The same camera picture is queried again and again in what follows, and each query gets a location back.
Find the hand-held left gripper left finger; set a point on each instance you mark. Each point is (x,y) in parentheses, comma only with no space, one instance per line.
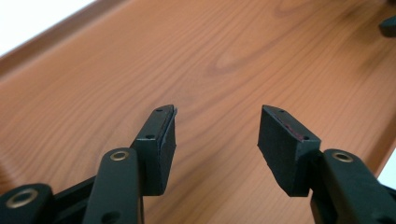
(155,155)

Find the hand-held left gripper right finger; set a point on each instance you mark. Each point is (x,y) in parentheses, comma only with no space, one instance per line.
(286,155)

